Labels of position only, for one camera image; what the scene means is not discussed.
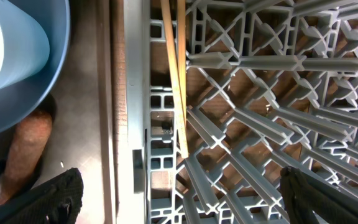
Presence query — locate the grey dishwasher rack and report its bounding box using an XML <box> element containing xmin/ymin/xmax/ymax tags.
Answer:
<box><xmin>123</xmin><ymin>0</ymin><xmax>358</xmax><ymax>223</ymax></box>

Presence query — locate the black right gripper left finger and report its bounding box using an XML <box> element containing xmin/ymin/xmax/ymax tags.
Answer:
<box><xmin>0</xmin><ymin>168</ymin><xmax>84</xmax><ymax>224</ymax></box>

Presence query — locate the light blue cup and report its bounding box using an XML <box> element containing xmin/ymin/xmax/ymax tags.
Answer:
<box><xmin>0</xmin><ymin>0</ymin><xmax>50</xmax><ymax>89</ymax></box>

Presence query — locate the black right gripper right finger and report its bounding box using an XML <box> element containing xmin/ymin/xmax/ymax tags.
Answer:
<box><xmin>280</xmin><ymin>166</ymin><xmax>358</xmax><ymax>224</ymax></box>

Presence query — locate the orange carrot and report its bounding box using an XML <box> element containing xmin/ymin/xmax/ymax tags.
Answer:
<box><xmin>0</xmin><ymin>110</ymin><xmax>53</xmax><ymax>205</ymax></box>

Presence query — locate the dark blue plate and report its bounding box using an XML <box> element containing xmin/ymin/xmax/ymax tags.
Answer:
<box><xmin>0</xmin><ymin>0</ymin><xmax>71</xmax><ymax>133</ymax></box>

